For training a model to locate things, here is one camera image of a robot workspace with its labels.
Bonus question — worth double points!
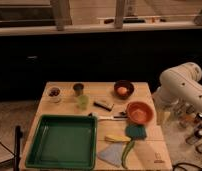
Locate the orange plastic bowl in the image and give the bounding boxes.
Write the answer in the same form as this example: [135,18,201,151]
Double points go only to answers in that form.
[126,101,154,125]

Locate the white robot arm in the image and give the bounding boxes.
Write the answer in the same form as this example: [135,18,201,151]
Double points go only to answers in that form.
[152,62,202,125]

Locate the translucent green cup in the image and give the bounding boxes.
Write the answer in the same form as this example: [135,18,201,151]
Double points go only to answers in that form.
[77,95,89,110]

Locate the knife with black handle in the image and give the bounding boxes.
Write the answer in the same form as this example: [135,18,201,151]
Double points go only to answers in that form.
[88,113,127,121]

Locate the green chili pepper toy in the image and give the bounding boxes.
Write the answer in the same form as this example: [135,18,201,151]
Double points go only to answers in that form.
[121,140,135,169]

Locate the teal sponge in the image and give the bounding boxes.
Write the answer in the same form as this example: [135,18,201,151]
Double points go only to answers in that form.
[125,124,147,140]

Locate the dark brown bowl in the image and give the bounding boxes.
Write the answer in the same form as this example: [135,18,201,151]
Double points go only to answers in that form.
[114,80,134,99]

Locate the spice bottle rack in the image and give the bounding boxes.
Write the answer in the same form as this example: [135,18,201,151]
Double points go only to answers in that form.
[178,104,202,154]

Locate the dark grey cup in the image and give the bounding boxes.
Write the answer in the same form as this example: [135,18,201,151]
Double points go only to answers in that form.
[73,83,84,96]

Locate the black stand pole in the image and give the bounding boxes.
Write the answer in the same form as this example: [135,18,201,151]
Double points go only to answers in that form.
[13,125,23,171]

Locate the green plastic tray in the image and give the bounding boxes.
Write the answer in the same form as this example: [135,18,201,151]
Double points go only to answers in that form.
[25,115,97,170]

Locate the orange ball in bowl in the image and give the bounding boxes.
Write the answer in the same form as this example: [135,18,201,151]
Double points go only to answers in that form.
[117,87,127,95]

